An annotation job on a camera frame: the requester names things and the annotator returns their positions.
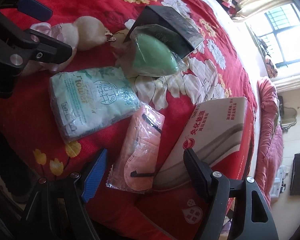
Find pink face mask packet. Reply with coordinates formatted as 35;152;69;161
106;102;165;193

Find large green tissue pack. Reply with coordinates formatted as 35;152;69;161
50;67;140;144

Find green sponge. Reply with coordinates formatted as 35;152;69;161
116;24;187;77

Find red tissue box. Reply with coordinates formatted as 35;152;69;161
135;96;255;238

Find pink quilted duvet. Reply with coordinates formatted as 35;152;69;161
255;77;283;205

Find white drawer cabinet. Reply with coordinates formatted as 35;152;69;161
270;165;290;201

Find vanity mirror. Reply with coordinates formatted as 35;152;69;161
281;107;298;132

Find red floral bedspread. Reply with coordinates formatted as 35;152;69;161
0;0;256;239

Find right cream curtain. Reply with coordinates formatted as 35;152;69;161
273;75;300;93

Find cream curtain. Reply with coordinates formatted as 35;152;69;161
232;0;293;22
273;75;300;93

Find clothes on window sill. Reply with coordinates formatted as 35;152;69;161
248;27;278;79

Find black square box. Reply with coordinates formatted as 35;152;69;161
124;5;204;59

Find beige bed sheet mattress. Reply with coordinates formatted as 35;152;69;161
201;0;262;177

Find left cream curtain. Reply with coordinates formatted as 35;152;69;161
232;0;293;22

